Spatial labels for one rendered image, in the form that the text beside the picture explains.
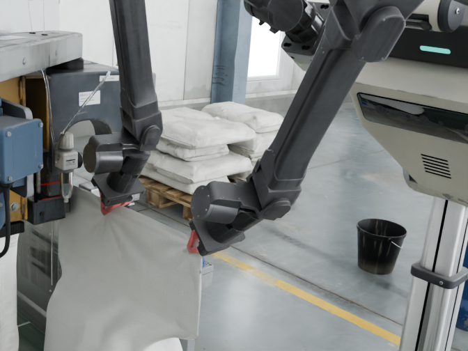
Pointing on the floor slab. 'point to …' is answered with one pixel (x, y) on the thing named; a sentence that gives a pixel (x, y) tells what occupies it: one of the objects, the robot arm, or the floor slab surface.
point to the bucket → (379, 244)
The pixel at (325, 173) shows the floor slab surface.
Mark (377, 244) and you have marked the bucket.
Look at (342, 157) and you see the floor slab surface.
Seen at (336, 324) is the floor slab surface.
